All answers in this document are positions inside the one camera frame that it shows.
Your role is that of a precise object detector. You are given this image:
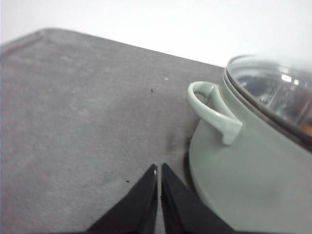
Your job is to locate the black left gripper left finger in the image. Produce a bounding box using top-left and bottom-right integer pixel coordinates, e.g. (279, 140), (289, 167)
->
(86, 164), (158, 234)

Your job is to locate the glass steamer lid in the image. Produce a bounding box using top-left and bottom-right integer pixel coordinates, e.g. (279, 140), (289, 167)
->
(225, 54), (312, 150)

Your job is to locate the green electric steamer pot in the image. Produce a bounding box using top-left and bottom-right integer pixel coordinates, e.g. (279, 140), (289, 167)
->
(187, 69), (312, 234)

